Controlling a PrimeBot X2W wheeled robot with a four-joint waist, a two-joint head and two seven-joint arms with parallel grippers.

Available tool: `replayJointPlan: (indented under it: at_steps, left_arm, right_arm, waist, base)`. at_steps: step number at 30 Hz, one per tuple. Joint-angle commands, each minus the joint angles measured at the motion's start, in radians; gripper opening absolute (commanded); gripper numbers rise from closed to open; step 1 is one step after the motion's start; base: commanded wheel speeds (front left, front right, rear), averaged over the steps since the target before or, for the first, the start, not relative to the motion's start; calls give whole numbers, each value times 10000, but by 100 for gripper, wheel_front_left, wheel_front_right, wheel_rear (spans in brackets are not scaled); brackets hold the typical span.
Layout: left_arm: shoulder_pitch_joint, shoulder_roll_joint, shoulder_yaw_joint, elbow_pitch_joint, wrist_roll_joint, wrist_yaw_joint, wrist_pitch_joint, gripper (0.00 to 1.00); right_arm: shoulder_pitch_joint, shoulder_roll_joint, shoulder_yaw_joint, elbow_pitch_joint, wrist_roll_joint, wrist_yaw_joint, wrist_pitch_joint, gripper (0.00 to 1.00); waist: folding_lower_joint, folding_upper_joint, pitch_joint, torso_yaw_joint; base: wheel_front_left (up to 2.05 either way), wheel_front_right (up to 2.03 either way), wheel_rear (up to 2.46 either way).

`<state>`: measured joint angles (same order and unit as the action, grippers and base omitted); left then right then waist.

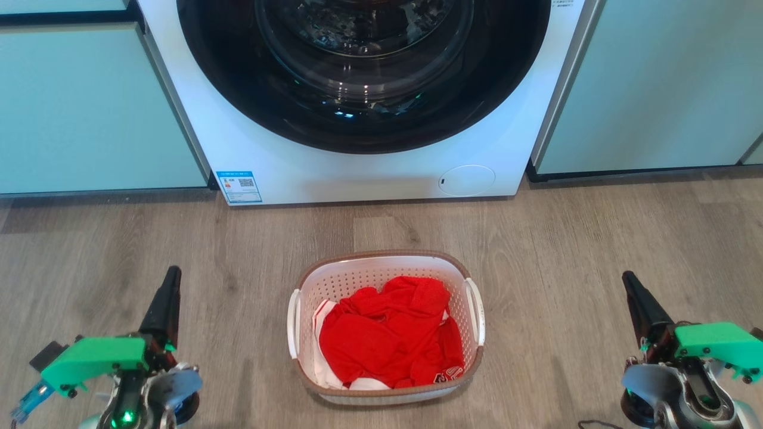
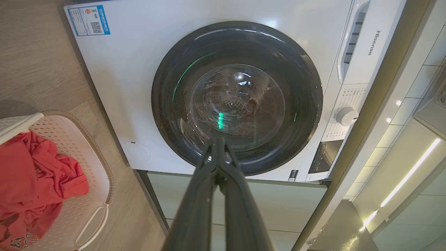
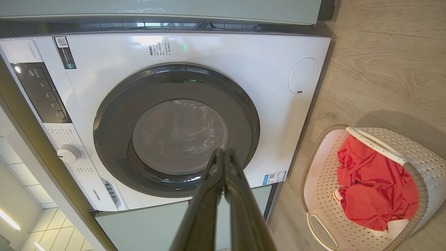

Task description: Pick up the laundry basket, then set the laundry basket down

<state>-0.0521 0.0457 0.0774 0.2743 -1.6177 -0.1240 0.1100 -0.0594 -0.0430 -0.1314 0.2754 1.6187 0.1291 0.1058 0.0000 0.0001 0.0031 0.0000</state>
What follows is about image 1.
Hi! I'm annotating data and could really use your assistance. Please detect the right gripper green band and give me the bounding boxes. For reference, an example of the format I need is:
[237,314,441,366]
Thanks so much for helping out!
[622,271,763,383]

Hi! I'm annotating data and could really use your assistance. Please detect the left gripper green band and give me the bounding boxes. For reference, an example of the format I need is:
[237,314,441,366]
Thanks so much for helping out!
[39,266,182,398]

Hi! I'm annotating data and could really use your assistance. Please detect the white perforated laundry basket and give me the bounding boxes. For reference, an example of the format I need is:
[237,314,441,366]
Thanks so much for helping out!
[287,250,486,406]

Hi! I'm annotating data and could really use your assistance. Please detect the blue energy label sticker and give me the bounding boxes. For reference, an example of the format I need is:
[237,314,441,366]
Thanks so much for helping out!
[216,171,263,204]

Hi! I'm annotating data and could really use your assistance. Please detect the white garment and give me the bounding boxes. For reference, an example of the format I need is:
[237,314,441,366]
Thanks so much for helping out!
[312,300,373,390]

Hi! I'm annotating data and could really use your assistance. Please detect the pale green cabinet door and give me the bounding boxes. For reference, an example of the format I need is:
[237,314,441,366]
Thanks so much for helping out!
[0,24,209,196]
[528,0,763,179]
[0,0,144,15]
[739,134,763,166]

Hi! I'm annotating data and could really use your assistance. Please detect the round white filter cover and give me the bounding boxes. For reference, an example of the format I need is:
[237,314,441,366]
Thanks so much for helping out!
[438,164,497,197]

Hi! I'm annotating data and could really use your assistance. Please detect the red garment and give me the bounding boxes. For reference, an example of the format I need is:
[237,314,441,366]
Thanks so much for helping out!
[319,275,466,389]

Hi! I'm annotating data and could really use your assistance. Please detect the dark round washer door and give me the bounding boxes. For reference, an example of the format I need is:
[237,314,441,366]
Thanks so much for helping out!
[176,0,552,154]

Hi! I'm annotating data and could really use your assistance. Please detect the white front-load washing machine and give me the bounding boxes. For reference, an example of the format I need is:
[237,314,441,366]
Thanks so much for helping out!
[137,0,600,206]

